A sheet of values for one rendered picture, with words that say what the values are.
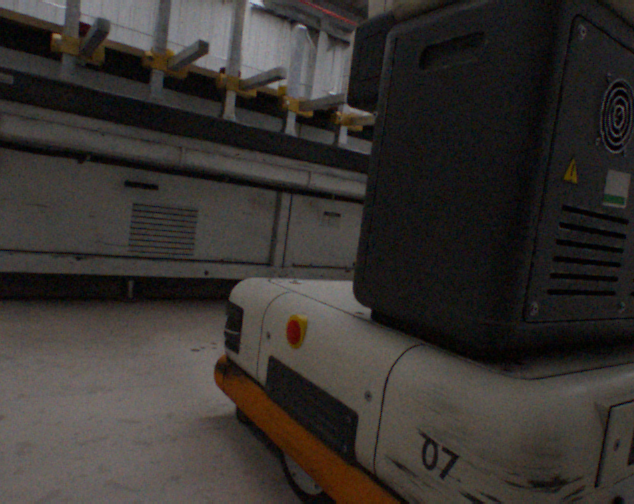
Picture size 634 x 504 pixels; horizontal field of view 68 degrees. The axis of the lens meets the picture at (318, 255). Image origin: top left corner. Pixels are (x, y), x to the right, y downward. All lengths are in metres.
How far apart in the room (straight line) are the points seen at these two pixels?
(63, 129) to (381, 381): 1.29
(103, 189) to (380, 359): 1.45
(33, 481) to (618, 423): 0.73
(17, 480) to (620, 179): 0.88
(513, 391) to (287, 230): 1.70
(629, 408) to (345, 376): 0.31
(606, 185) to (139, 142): 1.35
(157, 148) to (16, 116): 0.39
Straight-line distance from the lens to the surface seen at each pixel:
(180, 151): 1.69
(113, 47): 1.83
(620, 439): 0.59
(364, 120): 1.93
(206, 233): 1.97
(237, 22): 1.81
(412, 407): 0.53
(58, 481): 0.82
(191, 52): 1.47
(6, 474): 0.85
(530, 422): 0.48
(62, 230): 1.85
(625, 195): 0.70
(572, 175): 0.58
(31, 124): 1.61
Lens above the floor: 0.42
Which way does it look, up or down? 5 degrees down
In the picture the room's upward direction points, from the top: 7 degrees clockwise
